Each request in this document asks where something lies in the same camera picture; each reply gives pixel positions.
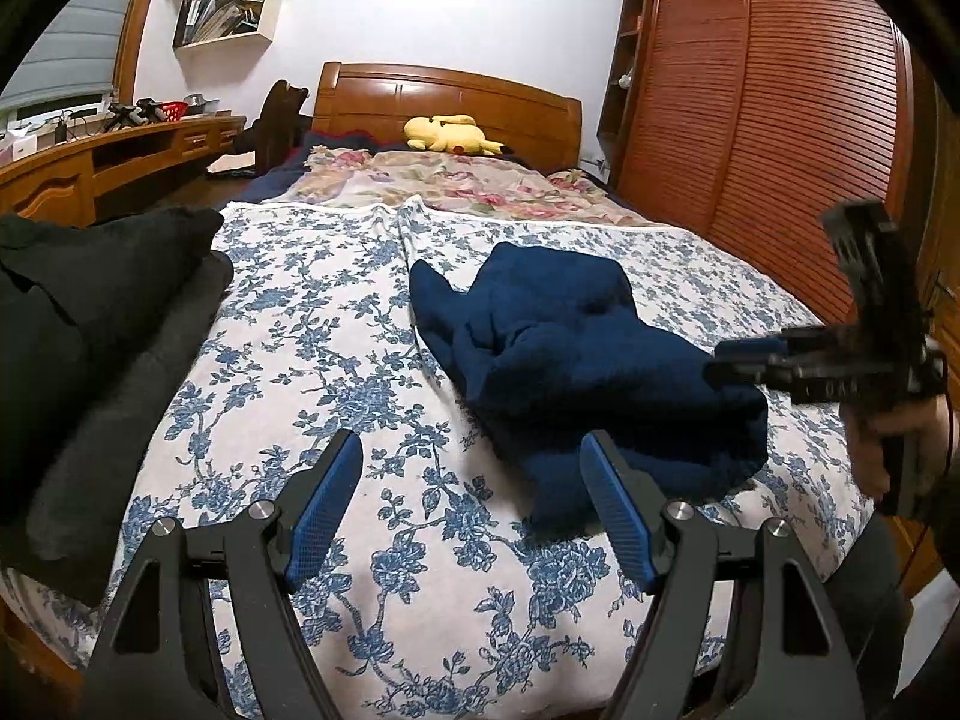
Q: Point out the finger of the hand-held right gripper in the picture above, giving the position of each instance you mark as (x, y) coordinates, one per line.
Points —
(750, 349)
(739, 375)

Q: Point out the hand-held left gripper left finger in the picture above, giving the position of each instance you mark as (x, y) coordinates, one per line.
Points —
(322, 510)

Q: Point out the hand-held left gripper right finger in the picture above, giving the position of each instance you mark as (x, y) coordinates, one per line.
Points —
(615, 517)

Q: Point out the navy blue jacket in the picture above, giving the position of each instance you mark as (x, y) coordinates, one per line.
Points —
(585, 360)

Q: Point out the person's right hand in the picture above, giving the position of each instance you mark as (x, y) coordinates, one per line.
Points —
(866, 450)

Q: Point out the blue floral bedsheet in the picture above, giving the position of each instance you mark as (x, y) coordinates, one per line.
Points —
(300, 360)

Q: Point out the dark grey garment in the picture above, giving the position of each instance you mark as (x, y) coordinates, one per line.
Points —
(142, 420)

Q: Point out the wooden slatted wardrobe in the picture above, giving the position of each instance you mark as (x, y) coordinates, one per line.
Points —
(765, 105)

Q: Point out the person's dark trousers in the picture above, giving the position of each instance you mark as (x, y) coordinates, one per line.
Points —
(870, 562)

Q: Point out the narrow wooden open shelf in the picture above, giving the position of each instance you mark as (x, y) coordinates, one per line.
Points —
(622, 75)

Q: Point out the pink floral quilt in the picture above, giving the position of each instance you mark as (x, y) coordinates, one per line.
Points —
(465, 187)

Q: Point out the dark navy blanket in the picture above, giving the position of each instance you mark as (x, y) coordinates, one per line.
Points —
(274, 180)

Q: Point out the yellow plush toy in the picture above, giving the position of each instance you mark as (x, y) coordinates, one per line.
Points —
(450, 136)

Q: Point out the dark brown chair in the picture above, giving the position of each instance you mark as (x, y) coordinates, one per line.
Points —
(277, 124)

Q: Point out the wooden headboard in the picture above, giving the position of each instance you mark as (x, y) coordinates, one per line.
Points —
(450, 94)

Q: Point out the red basket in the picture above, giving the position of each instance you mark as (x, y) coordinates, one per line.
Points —
(172, 111)

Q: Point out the long wooden desk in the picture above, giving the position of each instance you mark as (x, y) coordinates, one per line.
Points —
(52, 180)

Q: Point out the black gadgets on desk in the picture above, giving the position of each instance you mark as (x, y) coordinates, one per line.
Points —
(135, 114)

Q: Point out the row of books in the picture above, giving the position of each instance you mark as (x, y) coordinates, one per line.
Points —
(217, 19)

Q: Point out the grey window blind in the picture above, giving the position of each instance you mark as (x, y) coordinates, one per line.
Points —
(82, 37)

